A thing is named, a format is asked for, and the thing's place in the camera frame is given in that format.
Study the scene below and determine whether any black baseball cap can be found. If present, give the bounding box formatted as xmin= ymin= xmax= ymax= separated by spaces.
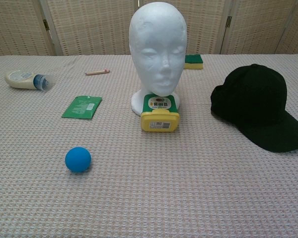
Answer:
xmin=210 ymin=63 xmax=298 ymax=153

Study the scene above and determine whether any white foam mannequin head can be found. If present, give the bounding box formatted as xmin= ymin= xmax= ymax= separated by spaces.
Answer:
xmin=128 ymin=0 xmax=188 ymax=117

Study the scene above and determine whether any white lotion bottle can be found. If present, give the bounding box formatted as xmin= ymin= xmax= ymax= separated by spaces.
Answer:
xmin=4 ymin=70 xmax=55 ymax=92

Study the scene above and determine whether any green jar with yellow lid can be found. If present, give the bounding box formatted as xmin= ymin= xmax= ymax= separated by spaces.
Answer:
xmin=140 ymin=93 xmax=181 ymax=132

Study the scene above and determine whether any pink white woven tablecloth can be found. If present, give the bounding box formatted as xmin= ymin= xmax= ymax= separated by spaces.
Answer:
xmin=0 ymin=53 xmax=298 ymax=238

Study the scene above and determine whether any green foil sachet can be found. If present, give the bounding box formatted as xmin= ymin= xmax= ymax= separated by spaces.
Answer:
xmin=61 ymin=95 xmax=103 ymax=119

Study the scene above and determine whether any wooden pencil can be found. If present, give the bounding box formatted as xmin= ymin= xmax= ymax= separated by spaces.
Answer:
xmin=85 ymin=69 xmax=111 ymax=76

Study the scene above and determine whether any green and yellow sponge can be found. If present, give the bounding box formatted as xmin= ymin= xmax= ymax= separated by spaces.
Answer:
xmin=184 ymin=54 xmax=205 ymax=70

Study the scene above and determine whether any blue foam ball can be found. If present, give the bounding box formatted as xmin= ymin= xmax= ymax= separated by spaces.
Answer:
xmin=65 ymin=146 xmax=92 ymax=174

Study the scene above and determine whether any beige woven folding screen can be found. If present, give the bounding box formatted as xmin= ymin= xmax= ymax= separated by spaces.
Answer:
xmin=0 ymin=0 xmax=298 ymax=59

